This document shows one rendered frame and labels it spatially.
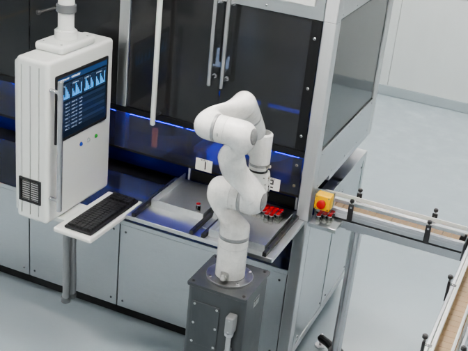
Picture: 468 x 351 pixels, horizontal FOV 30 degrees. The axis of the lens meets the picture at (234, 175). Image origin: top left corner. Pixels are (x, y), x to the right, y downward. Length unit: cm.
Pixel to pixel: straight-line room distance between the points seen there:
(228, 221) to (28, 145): 99
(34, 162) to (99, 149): 41
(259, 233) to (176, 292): 80
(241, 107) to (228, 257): 65
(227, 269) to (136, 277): 117
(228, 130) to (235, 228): 51
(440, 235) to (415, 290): 143
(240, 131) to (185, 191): 119
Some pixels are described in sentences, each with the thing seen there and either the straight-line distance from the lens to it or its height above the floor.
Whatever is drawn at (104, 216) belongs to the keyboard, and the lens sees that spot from 397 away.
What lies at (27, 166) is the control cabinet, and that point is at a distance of 389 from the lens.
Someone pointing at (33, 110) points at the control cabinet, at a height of 133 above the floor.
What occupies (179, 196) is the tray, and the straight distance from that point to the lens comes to 408.
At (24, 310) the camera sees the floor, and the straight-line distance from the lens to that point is 482.
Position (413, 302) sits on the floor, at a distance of 524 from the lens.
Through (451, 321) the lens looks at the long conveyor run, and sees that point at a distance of 338.
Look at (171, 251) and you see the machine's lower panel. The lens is 436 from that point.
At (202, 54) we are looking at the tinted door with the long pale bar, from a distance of 392.
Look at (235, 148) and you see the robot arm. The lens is 303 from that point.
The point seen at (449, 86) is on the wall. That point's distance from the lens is 845.
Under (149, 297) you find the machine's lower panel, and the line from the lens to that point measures 456.
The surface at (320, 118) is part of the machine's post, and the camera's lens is 378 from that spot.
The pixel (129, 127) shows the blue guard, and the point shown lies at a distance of 421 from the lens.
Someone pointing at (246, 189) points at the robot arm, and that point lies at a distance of 324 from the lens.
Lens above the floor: 270
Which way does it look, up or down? 25 degrees down
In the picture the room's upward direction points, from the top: 6 degrees clockwise
